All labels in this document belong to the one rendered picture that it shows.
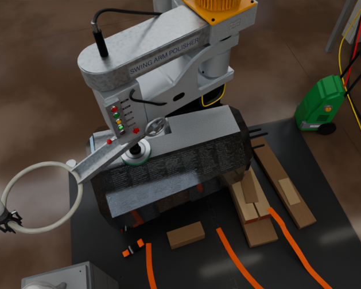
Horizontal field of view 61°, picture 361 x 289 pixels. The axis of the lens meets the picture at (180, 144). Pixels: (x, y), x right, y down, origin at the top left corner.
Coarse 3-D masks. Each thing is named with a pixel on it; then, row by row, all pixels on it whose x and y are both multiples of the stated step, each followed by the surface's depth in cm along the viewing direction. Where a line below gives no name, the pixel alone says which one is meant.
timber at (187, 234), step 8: (192, 224) 257; (200, 224) 257; (168, 232) 255; (176, 232) 254; (184, 232) 254; (192, 232) 254; (200, 232) 253; (176, 240) 251; (184, 240) 250; (192, 240) 256
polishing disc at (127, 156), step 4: (140, 140) 217; (144, 140) 217; (124, 144) 216; (140, 144) 215; (144, 144) 215; (148, 144) 215; (144, 148) 213; (148, 148) 213; (128, 152) 212; (140, 152) 212; (144, 152) 212; (148, 152) 211; (124, 156) 210; (128, 156) 210; (132, 156) 210; (136, 156) 210; (140, 156) 210; (144, 156) 210; (148, 156) 210; (124, 160) 209; (128, 160) 209; (132, 160) 208; (136, 160) 208; (140, 160) 208; (144, 160) 209
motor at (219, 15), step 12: (192, 0) 159; (204, 0) 148; (216, 0) 148; (228, 0) 148; (240, 0) 154; (252, 0) 155; (204, 12) 153; (216, 12) 152; (228, 12) 152; (240, 12) 153
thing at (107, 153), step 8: (144, 136) 195; (104, 144) 198; (112, 144) 201; (120, 144) 200; (128, 144) 193; (96, 152) 198; (104, 152) 201; (112, 152) 199; (120, 152) 194; (88, 160) 200; (96, 160) 200; (104, 160) 198; (112, 160) 195; (72, 168) 198; (80, 168) 201; (88, 168) 199; (96, 168) 193; (80, 176) 199; (88, 176) 193
